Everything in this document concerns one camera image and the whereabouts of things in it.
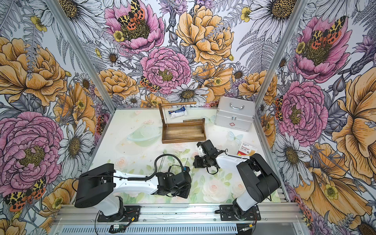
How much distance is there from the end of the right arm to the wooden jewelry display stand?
18 centimetres

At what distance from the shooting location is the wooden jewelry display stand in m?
1.02

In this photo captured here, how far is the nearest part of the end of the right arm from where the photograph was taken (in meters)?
0.69
